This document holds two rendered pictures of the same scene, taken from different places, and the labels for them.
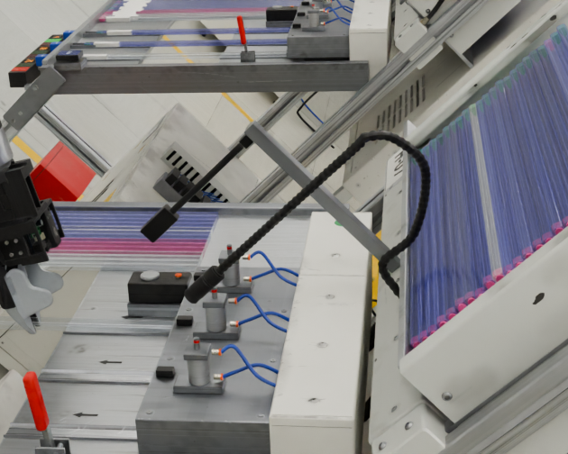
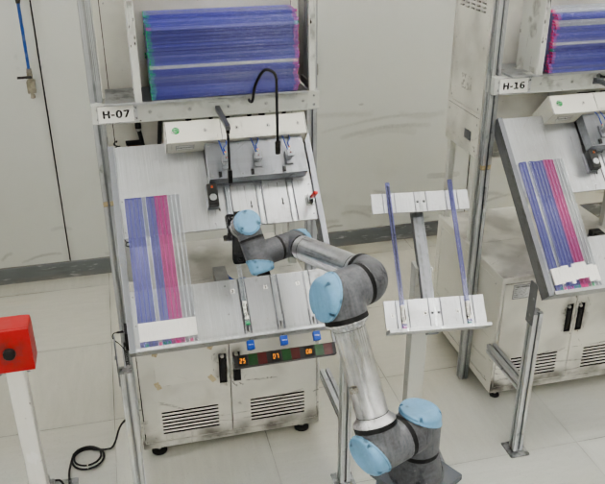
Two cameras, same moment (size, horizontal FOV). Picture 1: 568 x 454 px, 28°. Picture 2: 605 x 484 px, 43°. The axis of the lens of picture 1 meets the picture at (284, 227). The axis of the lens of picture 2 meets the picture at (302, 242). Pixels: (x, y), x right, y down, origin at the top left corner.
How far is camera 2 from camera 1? 2.63 m
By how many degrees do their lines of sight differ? 81
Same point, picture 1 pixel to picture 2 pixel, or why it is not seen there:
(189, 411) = (301, 157)
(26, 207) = not seen: hidden behind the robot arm
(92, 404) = (276, 201)
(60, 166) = (12, 326)
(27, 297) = not seen: hidden behind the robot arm
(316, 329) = (258, 128)
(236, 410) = (298, 145)
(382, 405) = (297, 105)
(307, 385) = (290, 125)
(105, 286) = (197, 225)
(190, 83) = not seen: outside the picture
